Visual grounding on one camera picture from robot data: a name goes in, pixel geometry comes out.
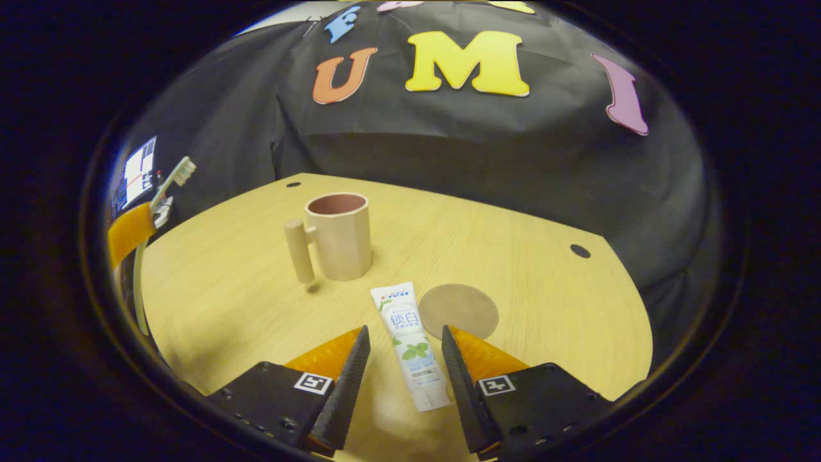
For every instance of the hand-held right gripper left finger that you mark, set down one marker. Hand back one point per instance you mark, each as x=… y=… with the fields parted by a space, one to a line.
x=343 y=391

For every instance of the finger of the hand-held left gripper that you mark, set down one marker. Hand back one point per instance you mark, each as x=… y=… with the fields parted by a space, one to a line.
x=128 y=234

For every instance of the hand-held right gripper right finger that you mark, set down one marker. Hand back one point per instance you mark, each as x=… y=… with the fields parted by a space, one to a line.
x=465 y=391

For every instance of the white toothpaste tube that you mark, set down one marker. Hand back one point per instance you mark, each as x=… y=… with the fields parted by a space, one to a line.
x=410 y=346

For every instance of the round brown coaster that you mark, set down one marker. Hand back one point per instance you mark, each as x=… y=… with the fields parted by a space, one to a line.
x=463 y=311

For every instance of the white toothbrush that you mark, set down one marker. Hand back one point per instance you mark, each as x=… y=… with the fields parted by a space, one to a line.
x=181 y=172

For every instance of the wooden desktop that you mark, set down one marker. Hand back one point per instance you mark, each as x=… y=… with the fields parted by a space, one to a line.
x=256 y=321

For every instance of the lit computer monitor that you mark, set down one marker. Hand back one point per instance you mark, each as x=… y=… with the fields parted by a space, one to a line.
x=138 y=170

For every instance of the black backdrop cloth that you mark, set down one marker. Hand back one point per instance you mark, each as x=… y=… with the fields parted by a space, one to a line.
x=481 y=160

